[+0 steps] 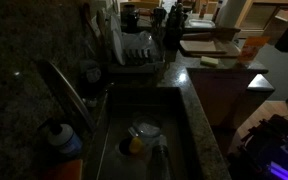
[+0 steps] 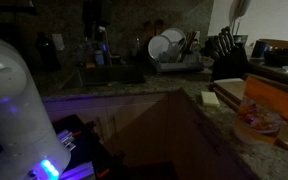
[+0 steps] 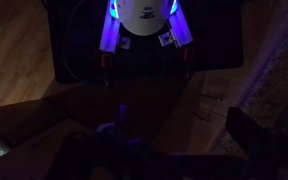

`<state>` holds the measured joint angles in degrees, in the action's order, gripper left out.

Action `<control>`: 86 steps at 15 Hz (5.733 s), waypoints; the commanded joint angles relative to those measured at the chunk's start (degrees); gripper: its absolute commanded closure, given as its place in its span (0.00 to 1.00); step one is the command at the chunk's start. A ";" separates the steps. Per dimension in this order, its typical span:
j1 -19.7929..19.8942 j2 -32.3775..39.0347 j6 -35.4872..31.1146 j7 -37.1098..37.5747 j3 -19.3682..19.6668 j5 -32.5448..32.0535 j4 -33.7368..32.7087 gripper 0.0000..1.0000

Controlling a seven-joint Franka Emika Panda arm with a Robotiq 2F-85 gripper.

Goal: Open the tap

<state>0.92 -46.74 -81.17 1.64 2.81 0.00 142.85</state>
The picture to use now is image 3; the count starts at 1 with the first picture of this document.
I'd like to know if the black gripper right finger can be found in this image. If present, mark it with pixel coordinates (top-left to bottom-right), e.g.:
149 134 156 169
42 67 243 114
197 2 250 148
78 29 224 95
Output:
225 106 288 180

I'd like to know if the wooden kitchen cabinet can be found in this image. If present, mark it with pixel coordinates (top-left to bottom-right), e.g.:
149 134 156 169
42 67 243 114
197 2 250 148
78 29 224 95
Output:
43 69 252 158

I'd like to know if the red handled clamp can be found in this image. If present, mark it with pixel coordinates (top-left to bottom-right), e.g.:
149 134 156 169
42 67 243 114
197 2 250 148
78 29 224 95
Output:
100 53 114 88
183 46 196 80

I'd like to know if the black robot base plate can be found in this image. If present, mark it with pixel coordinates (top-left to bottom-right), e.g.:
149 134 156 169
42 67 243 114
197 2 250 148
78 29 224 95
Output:
46 0 246 85

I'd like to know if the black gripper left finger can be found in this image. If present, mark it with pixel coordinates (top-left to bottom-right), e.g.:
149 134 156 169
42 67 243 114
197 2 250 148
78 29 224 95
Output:
48 131 118 180

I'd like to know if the aluminium profile rail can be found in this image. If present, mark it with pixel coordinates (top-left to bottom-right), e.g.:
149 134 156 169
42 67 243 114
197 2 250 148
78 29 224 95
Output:
167 2 194 48
99 9 122 54

